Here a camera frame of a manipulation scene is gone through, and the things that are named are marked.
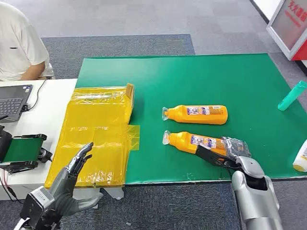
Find white and yellow bottle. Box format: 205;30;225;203
293;139;307;173

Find red and white sign stand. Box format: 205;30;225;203
266;0;307;61

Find teal plastic bottle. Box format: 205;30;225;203
278;80;307;111

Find orange detergent bottle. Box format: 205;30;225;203
163;130;228;157
162;105;228;126

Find small green belt conveyor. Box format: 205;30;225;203
0;134;53;174

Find black motor block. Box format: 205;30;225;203
0;125;12;162

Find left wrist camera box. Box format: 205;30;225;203
20;186;55;229

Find person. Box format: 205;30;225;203
0;1;54;82

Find white table bracket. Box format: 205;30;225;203
103;187;124;201
72;189;101;210

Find dark grey laptop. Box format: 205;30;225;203
0;84;33;124

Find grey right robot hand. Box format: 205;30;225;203
195;136;252;170

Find red and black wires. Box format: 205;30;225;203
0;170;18;204

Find black laptop cable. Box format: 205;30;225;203
21;79;47;112

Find yellow plastic wrapped box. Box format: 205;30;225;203
44;83;141;190

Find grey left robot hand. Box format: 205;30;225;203
49;143;104;217

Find green table mat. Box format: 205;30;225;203
76;53;307;185

